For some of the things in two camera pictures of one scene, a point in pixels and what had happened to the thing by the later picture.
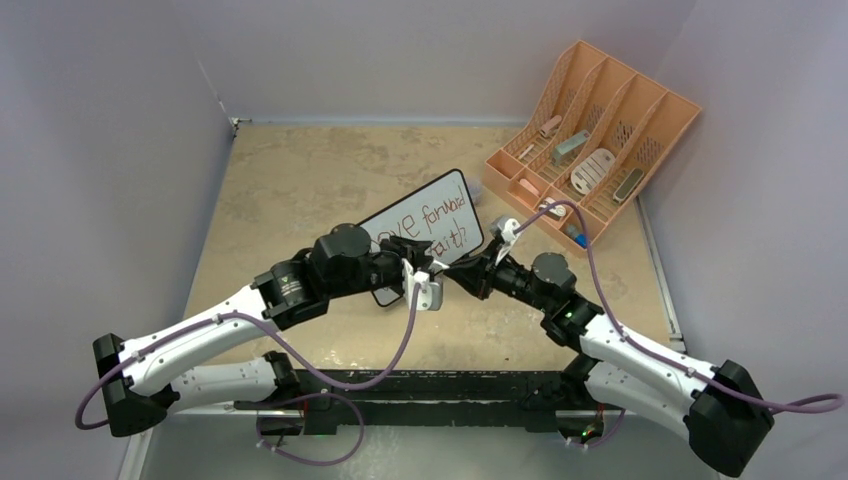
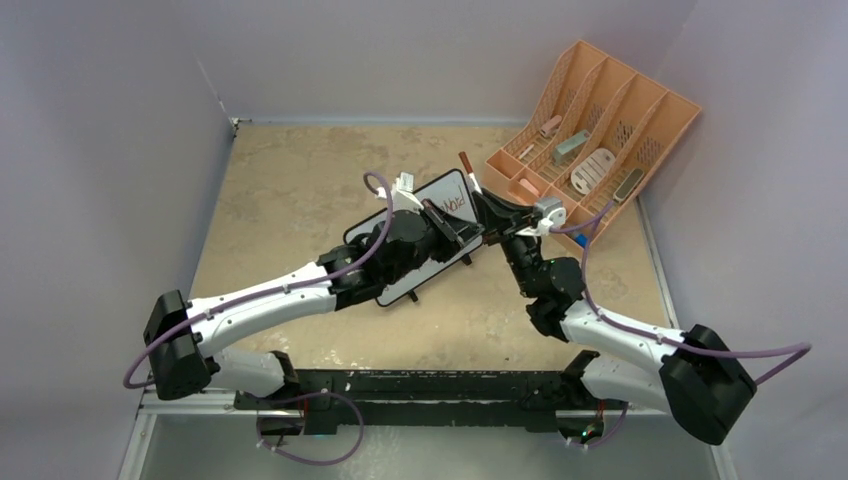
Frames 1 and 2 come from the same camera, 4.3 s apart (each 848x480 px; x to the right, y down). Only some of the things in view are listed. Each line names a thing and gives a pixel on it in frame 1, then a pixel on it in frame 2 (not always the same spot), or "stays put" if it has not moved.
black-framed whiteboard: [442, 214] stays put
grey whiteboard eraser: [628, 185] stays put
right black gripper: [476, 275] -> [505, 220]
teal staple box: [563, 150] stays put
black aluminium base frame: [335, 404] stays put
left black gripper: [413, 252] -> [454, 237]
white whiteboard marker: [437, 266] -> [475, 182]
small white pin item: [525, 152] stays put
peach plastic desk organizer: [595, 147] stays put
